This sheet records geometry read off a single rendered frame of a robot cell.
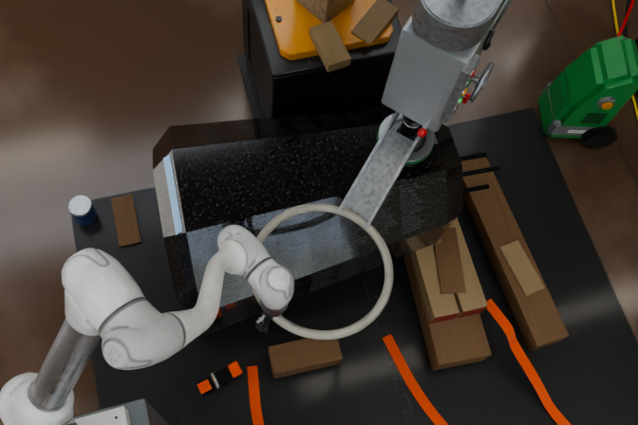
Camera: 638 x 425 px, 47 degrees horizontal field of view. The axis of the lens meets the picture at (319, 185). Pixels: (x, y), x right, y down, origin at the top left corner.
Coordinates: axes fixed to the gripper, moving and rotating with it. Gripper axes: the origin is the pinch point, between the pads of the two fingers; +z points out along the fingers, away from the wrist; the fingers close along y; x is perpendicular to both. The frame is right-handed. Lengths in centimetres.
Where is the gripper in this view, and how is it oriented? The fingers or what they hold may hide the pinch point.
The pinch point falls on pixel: (270, 323)
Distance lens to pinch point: 248.4
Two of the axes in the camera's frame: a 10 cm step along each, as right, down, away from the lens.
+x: -7.0, -6.6, 2.7
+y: 7.0, -5.8, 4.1
